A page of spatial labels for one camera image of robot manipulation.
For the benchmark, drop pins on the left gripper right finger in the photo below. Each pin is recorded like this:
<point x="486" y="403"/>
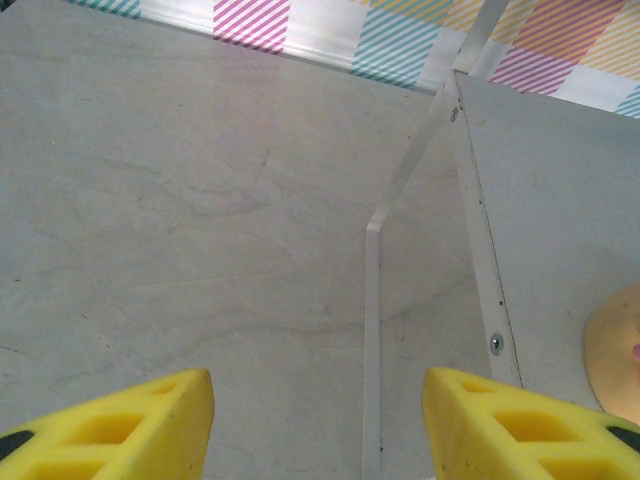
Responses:
<point x="510" y="435"/>

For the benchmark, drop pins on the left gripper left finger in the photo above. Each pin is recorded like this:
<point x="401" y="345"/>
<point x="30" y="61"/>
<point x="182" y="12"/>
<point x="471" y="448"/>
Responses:
<point x="115" y="435"/>

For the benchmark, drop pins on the pink bear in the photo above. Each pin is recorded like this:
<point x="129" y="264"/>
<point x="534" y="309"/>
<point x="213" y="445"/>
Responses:
<point x="615" y="360"/>

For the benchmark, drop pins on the white two-tier shelf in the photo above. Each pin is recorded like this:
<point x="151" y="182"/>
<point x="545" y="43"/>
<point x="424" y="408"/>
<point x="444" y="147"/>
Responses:
<point x="550" y="200"/>

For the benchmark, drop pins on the checkered backdrop cloth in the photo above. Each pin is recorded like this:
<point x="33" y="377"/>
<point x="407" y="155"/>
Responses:
<point x="390" y="35"/>

